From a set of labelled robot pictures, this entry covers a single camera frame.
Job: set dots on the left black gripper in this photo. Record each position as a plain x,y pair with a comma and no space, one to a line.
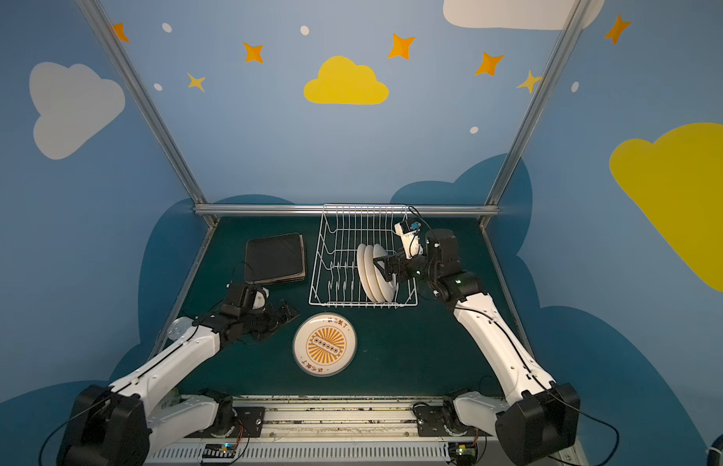
274,321

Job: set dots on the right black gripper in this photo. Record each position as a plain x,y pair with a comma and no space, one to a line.
398,267

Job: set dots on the white round plate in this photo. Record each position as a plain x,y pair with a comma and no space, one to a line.
325,345
388,288
372,281
363,272

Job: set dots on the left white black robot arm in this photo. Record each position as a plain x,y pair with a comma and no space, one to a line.
125,424

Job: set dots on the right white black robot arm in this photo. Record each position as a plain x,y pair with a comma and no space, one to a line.
537,416

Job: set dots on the left small circuit board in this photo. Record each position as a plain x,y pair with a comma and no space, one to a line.
221,453

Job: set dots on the small circuit board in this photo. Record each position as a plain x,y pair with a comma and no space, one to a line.
221,453
462,454

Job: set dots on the right small circuit board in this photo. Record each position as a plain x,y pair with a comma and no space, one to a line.
462,454

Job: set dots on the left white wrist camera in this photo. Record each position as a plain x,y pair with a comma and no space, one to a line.
260,299

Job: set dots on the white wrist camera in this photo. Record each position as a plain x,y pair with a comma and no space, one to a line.
408,231
260,299

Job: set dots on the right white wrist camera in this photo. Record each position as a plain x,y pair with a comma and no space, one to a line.
408,231

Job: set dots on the white wire dish rack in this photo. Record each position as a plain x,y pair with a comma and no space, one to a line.
335,279

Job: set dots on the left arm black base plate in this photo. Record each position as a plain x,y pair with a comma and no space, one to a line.
241,422

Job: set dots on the aluminium rail base frame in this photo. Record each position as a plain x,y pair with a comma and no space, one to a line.
323,420

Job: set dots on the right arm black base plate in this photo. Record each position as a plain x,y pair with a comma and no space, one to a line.
441,421

